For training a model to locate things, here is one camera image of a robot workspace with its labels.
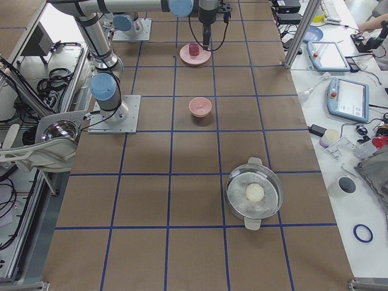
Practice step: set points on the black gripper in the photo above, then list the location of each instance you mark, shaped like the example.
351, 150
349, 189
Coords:
206, 19

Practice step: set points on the red apple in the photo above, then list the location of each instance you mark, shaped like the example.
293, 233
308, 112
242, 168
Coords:
194, 49

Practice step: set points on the pink bowl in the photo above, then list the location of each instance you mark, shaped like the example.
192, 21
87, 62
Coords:
200, 107

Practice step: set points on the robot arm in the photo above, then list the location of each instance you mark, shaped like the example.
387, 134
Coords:
129, 24
105, 86

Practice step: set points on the pink plate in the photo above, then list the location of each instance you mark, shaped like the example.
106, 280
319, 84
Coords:
203, 57

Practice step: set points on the blue plate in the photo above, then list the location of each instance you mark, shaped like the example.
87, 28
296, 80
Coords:
313, 34

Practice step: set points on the light bulb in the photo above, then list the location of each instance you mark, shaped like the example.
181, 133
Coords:
303, 96

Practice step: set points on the far teach pendant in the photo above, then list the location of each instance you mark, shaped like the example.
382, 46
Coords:
327, 56

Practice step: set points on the teach pendant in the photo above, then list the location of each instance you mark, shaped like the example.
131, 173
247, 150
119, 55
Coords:
327, 56
348, 99

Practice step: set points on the black power adapter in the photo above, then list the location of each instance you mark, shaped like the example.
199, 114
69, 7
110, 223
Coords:
317, 130

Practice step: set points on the near teach pendant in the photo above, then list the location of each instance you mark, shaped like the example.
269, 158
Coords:
348, 99

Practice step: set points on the lavender white cup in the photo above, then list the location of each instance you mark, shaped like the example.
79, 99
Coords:
330, 136

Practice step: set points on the steel steamer pot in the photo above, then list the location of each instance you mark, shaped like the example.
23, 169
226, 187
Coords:
253, 213

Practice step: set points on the white steamed bun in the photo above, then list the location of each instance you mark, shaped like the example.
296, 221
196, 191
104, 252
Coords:
254, 192

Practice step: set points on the glass pot lid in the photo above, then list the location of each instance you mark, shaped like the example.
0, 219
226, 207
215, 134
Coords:
59, 129

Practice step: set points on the white paper cup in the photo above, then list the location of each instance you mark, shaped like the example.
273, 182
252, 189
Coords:
342, 187

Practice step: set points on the grey cloth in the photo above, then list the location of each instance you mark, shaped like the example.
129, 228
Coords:
374, 171

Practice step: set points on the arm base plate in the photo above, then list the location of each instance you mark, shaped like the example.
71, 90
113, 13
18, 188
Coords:
144, 36
124, 120

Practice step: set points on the aluminium frame post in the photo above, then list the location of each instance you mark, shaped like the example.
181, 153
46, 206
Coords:
309, 13

